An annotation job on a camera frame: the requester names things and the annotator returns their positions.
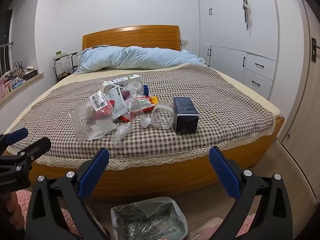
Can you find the white wardrobe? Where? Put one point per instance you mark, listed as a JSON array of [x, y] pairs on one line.
[[225, 17]]

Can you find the bin with plastic liner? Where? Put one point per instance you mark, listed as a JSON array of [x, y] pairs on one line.
[[150, 220]]

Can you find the white green printed pouch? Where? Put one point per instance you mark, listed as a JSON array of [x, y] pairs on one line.
[[117, 100]]

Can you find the dark blue carton box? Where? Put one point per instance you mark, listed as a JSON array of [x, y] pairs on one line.
[[186, 110]]

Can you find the small red packet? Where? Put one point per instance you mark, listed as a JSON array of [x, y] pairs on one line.
[[102, 112]]

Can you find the clear bottle bottom half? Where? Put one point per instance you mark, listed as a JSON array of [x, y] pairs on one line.
[[162, 116]]

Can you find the white wardrobe drawer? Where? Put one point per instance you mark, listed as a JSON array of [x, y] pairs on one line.
[[260, 66], [257, 83]]

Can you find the black flat box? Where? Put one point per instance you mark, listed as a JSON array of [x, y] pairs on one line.
[[30, 73]]

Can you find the black frame bedside table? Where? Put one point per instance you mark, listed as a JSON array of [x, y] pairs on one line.
[[65, 56]]

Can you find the white carton box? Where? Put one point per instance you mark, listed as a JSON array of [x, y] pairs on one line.
[[125, 81]]

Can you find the clear plastic bag with label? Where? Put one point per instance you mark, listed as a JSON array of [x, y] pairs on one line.
[[85, 122]]

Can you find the wooden bed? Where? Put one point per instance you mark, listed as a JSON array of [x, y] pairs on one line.
[[150, 177]]

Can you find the metal window railing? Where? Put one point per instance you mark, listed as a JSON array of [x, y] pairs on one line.
[[6, 57]]

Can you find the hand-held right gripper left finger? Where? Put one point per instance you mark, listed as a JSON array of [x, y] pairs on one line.
[[93, 172]]

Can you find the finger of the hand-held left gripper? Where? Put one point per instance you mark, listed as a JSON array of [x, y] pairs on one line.
[[17, 133], [37, 146]]

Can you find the person's left hand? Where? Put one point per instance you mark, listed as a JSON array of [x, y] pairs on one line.
[[11, 208]]

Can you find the red white snack packet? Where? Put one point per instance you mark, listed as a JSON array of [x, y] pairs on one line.
[[140, 105]]

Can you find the yellow snack packet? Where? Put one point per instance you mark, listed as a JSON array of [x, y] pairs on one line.
[[155, 99]]

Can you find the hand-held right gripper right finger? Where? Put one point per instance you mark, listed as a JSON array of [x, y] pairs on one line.
[[225, 175]]

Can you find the pale hanging pouch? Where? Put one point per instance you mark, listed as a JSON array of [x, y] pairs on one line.
[[248, 15]]

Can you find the light blue duvet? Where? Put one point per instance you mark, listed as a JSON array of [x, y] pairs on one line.
[[140, 58]]

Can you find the pale wooden door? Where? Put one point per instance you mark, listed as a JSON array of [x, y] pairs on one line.
[[305, 105]]

